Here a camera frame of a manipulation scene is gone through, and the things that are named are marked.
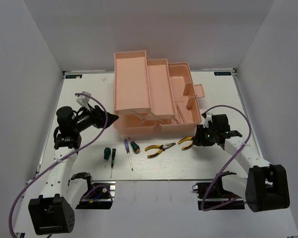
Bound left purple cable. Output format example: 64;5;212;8
8;92;114;238

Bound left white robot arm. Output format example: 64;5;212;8
28;106;119;235

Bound right table corner label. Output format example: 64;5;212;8
214;71;231;76

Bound blue red long screwdriver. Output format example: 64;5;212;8
124;139;133;171

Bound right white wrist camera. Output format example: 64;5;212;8
202;113;213;128

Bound pink plastic toolbox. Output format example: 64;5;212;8
113;51;205;135

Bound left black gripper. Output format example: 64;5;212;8
73;103;119;133

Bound left table corner label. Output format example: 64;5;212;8
65;74;82;79

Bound yellow combination pliers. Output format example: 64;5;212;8
145;142;176;159

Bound green orange stubby screwdriver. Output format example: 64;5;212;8
128;138;140;154

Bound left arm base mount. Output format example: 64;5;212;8
76;181;116;210

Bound table corner label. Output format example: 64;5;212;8
214;71;231;76
65;74;82;79

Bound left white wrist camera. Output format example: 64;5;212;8
76;91;91;112

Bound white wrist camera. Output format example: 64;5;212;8
76;91;91;112
202;113;213;128

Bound thin green precision screwdriver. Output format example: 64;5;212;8
110;148;116;178

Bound yellow needle-nose pliers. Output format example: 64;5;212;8
177;136;197;151

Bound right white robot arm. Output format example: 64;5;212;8
193;114;290;212

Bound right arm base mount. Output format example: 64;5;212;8
192;182;246;211

